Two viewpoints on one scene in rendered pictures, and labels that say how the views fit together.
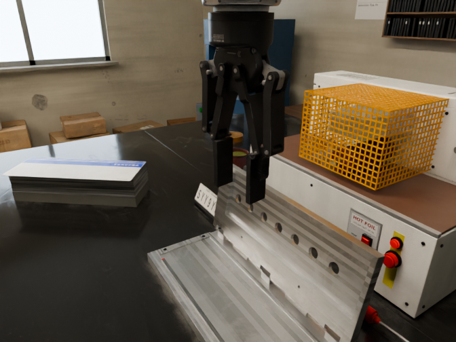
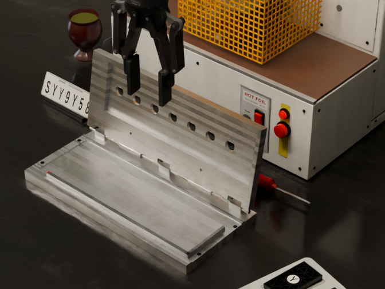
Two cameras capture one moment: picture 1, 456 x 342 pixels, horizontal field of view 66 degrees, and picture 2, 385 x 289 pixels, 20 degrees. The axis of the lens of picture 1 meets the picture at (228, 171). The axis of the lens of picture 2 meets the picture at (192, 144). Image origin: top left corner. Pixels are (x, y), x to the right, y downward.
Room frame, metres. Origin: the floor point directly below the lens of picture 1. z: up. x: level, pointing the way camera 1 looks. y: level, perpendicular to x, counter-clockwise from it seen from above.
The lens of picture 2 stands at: (-1.11, 0.38, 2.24)
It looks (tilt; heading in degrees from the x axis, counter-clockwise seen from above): 35 degrees down; 343
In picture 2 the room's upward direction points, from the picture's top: straight up
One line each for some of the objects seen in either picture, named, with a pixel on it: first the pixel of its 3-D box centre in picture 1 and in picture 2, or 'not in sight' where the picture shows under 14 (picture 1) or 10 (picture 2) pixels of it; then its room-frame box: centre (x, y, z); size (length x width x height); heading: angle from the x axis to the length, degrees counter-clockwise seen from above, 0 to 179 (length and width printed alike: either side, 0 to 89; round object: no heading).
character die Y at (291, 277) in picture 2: not in sight; (293, 281); (0.21, -0.21, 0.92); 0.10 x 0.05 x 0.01; 111
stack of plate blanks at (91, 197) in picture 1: (81, 180); not in sight; (1.02, 0.47, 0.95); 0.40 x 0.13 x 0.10; 84
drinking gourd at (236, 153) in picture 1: (237, 167); (85, 35); (1.12, -0.03, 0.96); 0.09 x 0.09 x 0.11
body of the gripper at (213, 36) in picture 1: (240, 52); (146, 2); (0.44, -0.02, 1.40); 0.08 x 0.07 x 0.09; 41
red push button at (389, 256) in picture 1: (390, 260); (281, 130); (0.54, -0.31, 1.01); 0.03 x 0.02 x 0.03; 32
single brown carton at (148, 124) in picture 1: (141, 140); not in sight; (3.76, 0.98, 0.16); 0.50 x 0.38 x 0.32; 133
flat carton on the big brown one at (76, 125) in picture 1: (83, 124); not in sight; (3.48, 1.49, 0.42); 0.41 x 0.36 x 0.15; 122
